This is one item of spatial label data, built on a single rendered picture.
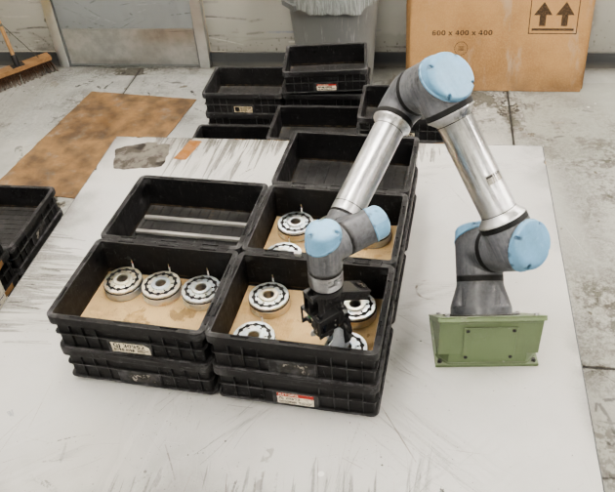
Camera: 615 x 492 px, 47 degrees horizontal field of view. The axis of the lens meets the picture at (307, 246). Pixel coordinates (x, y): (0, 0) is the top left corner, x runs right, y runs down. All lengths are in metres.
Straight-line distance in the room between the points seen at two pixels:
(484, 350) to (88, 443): 0.97
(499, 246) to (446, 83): 0.39
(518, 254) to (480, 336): 0.23
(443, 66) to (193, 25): 3.38
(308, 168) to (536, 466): 1.14
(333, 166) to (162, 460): 1.07
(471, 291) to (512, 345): 0.16
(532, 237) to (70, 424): 1.18
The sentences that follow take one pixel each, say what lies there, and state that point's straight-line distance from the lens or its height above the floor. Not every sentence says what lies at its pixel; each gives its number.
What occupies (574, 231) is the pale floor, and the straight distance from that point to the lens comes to 3.45.
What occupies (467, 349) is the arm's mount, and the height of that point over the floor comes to 0.76.
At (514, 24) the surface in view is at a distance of 4.46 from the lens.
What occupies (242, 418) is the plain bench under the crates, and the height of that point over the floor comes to 0.70.
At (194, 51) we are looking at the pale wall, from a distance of 4.96.
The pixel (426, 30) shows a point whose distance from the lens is 4.43.
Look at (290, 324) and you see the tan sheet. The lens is 1.77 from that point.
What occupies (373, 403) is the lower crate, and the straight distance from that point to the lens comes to 1.69.
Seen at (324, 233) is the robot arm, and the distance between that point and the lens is 1.42.
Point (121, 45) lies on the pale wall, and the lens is 5.13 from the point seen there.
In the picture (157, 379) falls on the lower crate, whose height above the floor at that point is 0.74.
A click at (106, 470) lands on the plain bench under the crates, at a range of 1.76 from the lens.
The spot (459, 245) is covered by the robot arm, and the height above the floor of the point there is 0.94.
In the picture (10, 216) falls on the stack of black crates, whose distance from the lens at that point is 3.22.
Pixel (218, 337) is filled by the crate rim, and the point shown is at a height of 0.93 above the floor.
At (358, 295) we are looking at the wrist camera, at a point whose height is 0.99.
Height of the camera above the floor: 2.10
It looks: 40 degrees down
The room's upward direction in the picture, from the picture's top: 5 degrees counter-clockwise
